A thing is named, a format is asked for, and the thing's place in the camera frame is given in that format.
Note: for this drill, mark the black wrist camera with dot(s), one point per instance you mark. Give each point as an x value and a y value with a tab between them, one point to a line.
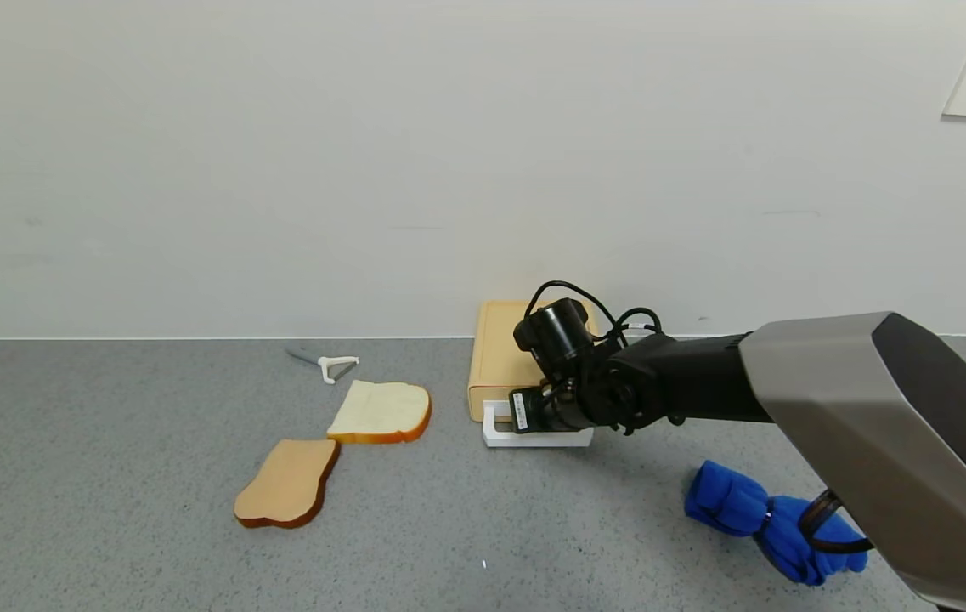
555	333

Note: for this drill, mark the white bread slice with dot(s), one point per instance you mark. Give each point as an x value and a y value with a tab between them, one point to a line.
382	412

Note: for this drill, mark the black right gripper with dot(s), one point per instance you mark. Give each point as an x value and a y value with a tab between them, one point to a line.
522	410

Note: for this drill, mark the white peeler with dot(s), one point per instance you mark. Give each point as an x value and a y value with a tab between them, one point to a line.
330	365

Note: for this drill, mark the tan bread slice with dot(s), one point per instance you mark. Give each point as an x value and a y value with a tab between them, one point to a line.
287	483

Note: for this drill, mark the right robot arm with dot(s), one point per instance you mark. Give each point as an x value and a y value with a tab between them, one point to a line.
856	382

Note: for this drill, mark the blue cloth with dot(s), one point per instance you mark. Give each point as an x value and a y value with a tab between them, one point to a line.
733	501

